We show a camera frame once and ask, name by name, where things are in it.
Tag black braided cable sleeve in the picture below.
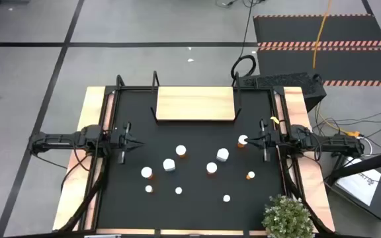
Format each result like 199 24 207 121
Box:
58 155 108 232
281 155 333 234

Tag black cable with loop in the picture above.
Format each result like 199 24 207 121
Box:
230 0 257 80

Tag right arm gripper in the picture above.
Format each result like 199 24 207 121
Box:
245 119 281 163

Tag black floor mat striped edge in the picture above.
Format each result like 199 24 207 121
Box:
252 14 381 47
257 46 381 88

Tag white melatonin supplement bottle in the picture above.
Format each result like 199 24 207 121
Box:
162 158 177 173
216 147 230 163

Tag white printed sheet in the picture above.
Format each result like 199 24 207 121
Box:
335 157 381 206

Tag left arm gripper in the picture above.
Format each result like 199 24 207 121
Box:
110 122 145 164

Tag artificial green potted plant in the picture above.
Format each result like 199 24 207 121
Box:
261 194 315 238

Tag black table mat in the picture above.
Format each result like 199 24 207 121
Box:
96 88 286 231

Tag black cable bunch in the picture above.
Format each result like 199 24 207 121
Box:
215 0 267 9

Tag black equipment stand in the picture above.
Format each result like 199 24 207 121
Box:
324 147 381 232

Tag wooden shelf black metal legs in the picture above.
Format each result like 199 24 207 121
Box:
149 70 243 126

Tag hanging yellow cable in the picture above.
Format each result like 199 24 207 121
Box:
312 0 334 69

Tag yellow cable orange plug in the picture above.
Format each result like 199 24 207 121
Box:
315 104 362 138

